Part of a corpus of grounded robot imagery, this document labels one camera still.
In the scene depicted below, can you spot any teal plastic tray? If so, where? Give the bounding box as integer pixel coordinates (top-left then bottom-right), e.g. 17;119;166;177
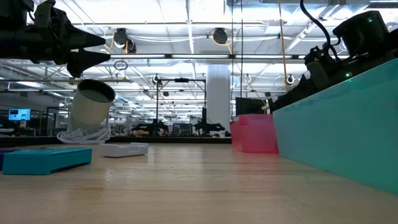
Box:
272;57;398;196

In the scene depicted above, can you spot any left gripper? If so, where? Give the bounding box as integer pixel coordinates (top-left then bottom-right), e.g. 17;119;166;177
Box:
0;0;112;79

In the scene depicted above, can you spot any red plastic tray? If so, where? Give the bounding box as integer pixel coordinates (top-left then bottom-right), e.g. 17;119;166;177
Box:
229;113;280;154

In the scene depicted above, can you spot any distant black robot station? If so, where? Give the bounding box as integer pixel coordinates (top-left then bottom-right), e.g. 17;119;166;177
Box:
131;77;226;138

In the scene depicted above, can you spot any roll of tape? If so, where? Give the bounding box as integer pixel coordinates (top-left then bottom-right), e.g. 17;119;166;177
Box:
69;78;117;132

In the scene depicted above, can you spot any white digital clock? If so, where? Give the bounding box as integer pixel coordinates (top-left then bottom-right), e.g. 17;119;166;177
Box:
99;142;149;158

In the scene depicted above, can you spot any cyan blue digital clock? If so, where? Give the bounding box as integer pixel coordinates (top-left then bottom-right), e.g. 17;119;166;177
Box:
1;146;93;176

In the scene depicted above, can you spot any yellow cable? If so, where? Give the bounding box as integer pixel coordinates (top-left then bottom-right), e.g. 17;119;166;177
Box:
277;0;289;93

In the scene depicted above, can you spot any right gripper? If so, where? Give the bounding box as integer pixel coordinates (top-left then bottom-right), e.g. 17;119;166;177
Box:
268;43;353;113

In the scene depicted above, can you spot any white coiled cable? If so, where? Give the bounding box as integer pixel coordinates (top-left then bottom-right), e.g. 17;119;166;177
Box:
56;125;112;145

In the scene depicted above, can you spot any blue lit monitor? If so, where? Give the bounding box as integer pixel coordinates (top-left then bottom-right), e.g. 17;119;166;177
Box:
7;108;32;121

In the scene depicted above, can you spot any black ceiling cable reel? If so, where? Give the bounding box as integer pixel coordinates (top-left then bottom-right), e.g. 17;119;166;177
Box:
113;27;137;54
211;27;229;45

